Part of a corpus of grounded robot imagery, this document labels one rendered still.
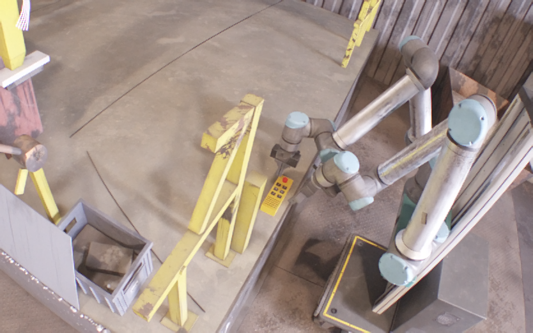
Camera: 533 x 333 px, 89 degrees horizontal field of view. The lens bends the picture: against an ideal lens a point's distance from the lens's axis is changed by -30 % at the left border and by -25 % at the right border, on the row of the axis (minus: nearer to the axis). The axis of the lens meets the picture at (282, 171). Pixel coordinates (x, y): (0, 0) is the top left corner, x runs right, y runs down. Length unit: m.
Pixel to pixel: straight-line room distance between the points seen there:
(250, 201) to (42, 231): 0.82
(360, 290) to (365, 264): 0.20
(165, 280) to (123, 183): 0.98
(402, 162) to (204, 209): 0.70
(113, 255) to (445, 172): 1.26
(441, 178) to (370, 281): 1.31
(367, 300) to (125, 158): 1.62
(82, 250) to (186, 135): 0.98
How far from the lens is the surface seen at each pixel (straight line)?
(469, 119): 0.96
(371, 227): 2.96
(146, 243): 1.39
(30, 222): 1.41
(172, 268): 0.99
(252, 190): 1.29
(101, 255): 1.50
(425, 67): 1.40
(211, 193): 0.99
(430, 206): 1.12
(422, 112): 1.70
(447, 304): 1.81
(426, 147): 1.22
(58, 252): 1.35
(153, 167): 1.93
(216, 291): 1.53
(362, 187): 1.32
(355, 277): 2.23
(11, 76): 1.88
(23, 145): 1.28
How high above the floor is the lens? 2.11
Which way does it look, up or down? 44 degrees down
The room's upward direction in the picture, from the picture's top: 19 degrees clockwise
